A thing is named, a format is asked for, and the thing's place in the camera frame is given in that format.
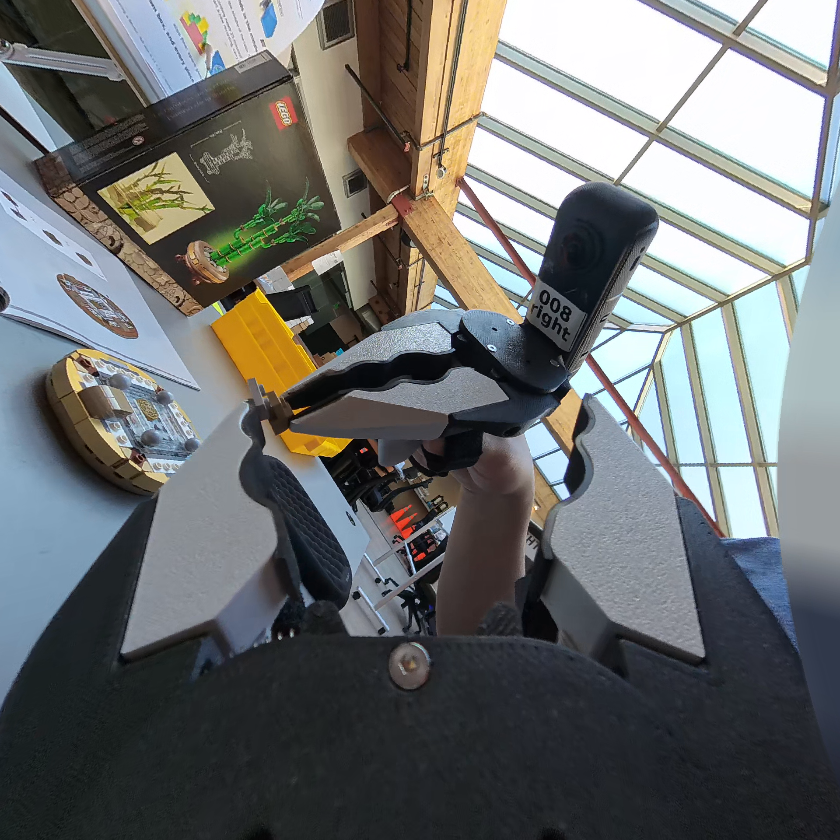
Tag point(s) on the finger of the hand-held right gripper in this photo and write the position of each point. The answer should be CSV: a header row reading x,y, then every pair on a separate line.
x,y
420,407
394,344

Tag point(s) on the round tan lego base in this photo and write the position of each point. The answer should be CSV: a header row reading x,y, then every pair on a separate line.
x,y
124,420

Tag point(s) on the yellow plastic bin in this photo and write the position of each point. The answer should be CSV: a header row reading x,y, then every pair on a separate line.
x,y
262,341

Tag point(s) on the white instruction booklet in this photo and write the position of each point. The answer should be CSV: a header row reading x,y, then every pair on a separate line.
x,y
59,289

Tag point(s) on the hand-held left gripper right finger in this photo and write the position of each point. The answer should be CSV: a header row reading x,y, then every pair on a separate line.
x,y
623,558

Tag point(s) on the person's right forearm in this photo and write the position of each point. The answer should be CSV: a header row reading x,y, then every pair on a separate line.
x,y
482,558

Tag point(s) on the black lego set box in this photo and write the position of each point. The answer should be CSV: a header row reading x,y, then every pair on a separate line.
x,y
197,190

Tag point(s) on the person's right hand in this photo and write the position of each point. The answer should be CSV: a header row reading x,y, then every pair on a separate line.
x,y
502,466

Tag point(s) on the black office chair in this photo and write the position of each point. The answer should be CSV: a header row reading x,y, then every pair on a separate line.
x,y
413,607

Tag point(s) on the white printed paper sheet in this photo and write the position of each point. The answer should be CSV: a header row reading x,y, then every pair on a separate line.
x,y
197,39

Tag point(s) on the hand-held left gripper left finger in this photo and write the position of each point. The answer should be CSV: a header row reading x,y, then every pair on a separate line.
x,y
203,558

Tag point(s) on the person's blue clothing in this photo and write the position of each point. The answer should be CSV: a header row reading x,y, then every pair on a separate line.
x,y
754,584

